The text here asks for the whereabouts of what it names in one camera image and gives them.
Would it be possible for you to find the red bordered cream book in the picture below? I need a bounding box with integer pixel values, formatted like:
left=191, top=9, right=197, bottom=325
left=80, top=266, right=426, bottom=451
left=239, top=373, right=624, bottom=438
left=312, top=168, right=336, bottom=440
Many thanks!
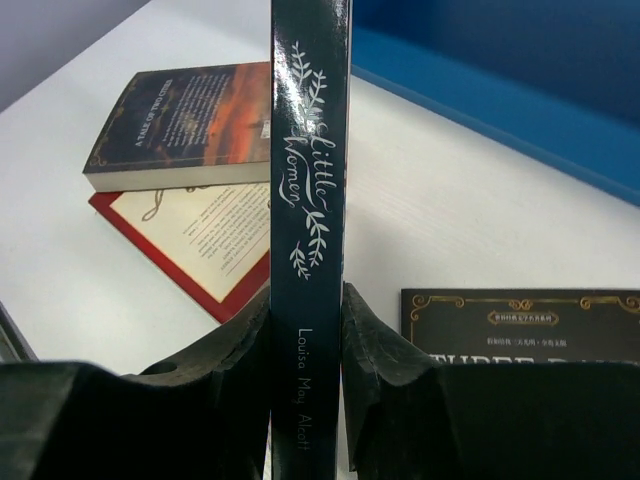
left=89, top=183, right=270, bottom=323

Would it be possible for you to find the blue and yellow bookshelf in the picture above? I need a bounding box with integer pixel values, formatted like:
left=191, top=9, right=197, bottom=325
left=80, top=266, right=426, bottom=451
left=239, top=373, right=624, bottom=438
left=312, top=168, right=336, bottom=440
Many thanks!
left=352, top=1, right=639, bottom=204

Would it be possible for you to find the Three Days To See book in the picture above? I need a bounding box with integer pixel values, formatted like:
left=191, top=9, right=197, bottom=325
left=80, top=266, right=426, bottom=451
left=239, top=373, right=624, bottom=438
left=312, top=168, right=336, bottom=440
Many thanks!
left=401, top=288, right=639, bottom=365

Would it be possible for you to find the dark sunset paperback book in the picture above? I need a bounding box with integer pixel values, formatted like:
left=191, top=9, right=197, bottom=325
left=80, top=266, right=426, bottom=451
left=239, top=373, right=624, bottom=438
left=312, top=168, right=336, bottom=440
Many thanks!
left=83, top=62, right=271, bottom=192

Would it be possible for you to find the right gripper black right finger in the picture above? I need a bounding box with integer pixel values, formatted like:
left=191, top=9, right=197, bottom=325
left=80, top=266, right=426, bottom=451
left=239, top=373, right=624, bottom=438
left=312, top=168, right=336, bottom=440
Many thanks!
left=342, top=285, right=639, bottom=479

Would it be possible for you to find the floral Little Women book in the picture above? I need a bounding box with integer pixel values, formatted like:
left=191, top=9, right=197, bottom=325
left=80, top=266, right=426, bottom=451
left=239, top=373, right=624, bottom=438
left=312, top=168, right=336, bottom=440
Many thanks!
left=270, top=1, right=352, bottom=479

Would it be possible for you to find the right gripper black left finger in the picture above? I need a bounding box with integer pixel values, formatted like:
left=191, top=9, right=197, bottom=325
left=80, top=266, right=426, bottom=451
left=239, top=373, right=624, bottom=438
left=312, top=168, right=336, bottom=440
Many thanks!
left=1, top=290, right=269, bottom=479

